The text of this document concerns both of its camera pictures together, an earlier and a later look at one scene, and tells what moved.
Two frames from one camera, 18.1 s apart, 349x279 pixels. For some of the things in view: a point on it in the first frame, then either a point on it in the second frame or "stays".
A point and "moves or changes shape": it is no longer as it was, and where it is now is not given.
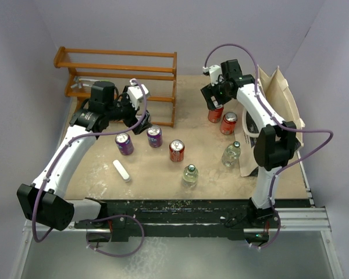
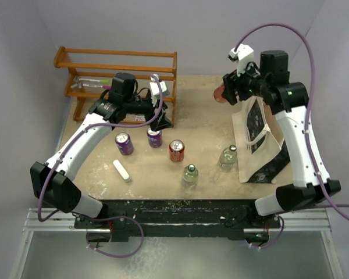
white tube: [124, 174] stays
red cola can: [177, 150] stays
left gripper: [132, 120] -> [161, 121]
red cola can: [214, 115] moves or changes shape
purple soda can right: [155, 136] stays
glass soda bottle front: [190, 176] stays
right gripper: [209, 91] -> [232, 82]
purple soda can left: [124, 143] stays
